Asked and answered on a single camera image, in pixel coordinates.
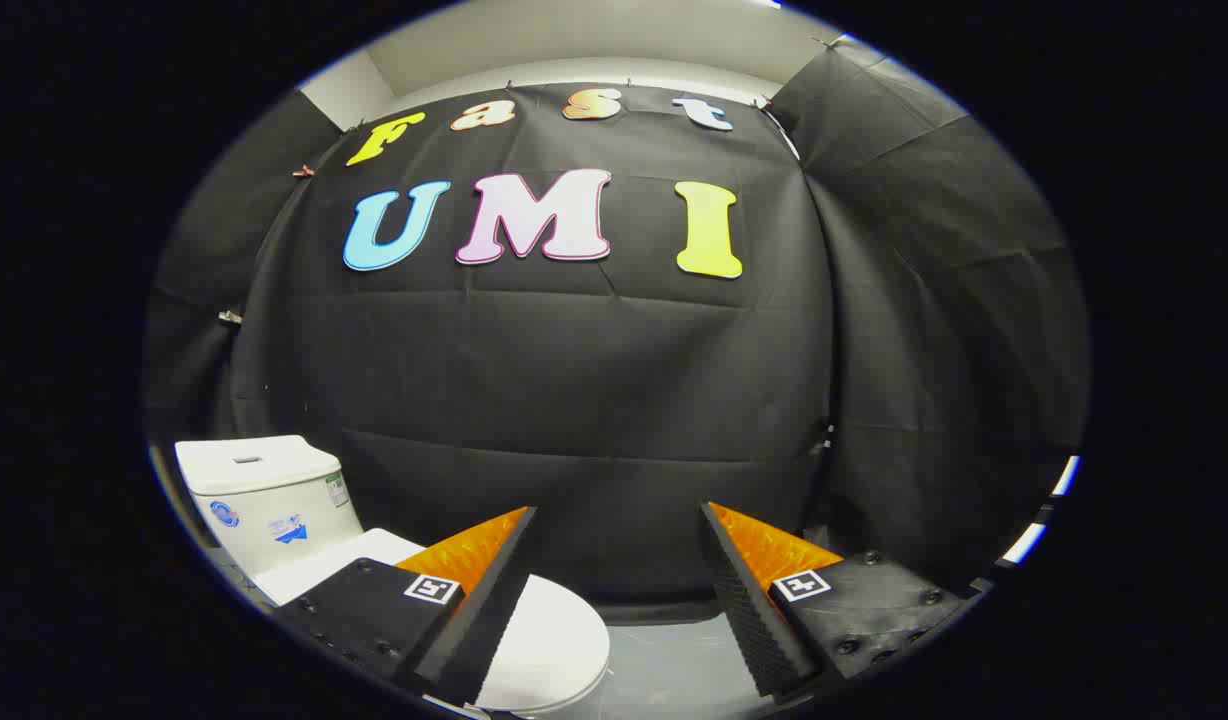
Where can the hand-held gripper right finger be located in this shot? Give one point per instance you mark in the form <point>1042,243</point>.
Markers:
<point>749,620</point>

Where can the white toilet lid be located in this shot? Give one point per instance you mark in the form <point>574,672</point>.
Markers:
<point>554,640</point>

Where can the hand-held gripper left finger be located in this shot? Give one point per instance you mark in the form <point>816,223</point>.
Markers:
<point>484,620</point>

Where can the black backdrop cloth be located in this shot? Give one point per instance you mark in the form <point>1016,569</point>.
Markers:
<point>594,380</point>

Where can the white black striped panel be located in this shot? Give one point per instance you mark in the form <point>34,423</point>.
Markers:
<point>1066,475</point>

